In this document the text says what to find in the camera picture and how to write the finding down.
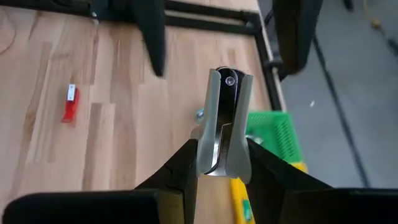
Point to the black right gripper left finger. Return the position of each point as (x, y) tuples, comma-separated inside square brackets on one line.
[(174, 186)]

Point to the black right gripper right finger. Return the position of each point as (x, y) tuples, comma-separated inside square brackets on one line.
[(280, 193)]

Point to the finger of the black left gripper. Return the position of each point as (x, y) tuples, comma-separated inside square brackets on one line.
[(295, 34), (152, 37)]

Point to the small green stapler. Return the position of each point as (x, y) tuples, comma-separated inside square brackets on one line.
[(247, 211)]

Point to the red stapler with silver top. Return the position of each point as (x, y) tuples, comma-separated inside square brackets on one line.
[(71, 109)]

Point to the yellow plastic basket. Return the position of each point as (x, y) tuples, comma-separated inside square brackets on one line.
[(237, 199)]

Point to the green plastic basket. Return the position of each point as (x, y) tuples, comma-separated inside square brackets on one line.
[(276, 133)]

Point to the small white scrap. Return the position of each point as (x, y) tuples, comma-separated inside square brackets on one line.
[(311, 103)]

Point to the black aluminium table frame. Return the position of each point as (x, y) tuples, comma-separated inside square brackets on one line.
[(217, 27)]

